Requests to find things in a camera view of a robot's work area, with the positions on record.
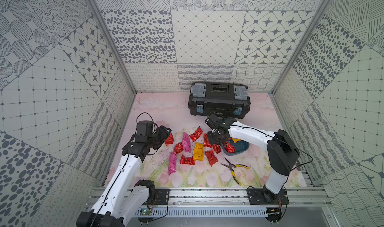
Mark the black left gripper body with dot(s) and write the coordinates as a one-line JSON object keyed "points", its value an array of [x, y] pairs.
{"points": [[162, 136]]}

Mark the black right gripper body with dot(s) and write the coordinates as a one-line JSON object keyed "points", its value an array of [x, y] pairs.
{"points": [[214, 137]]}

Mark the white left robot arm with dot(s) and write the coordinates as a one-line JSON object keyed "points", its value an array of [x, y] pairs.
{"points": [[120, 182]]}

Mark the pile of red tea bags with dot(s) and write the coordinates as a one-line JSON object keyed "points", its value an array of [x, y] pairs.
{"points": [[229, 148]]}

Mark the yellow tea bag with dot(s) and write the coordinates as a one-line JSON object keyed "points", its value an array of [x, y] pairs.
{"points": [[235, 140], [198, 153]]}

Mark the magenta tea bag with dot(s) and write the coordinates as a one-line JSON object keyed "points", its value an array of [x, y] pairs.
{"points": [[186, 143], [172, 164]]}

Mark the teal plastic storage box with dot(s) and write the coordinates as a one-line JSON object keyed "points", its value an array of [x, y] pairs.
{"points": [[240, 146]]}

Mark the yellow handled pliers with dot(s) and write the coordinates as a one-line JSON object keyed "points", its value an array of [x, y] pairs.
{"points": [[231, 167]]}

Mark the black plastic toolbox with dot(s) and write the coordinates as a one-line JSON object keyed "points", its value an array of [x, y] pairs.
{"points": [[226, 99]]}

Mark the red tea bag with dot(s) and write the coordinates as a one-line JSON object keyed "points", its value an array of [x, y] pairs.
{"points": [[169, 140], [212, 159], [196, 135], [206, 141], [217, 149], [187, 160], [178, 148]]}

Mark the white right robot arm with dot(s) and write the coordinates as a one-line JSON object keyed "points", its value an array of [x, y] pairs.
{"points": [[282, 152]]}

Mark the aluminium mounting rail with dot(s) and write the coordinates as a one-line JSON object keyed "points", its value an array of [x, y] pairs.
{"points": [[226, 202]]}

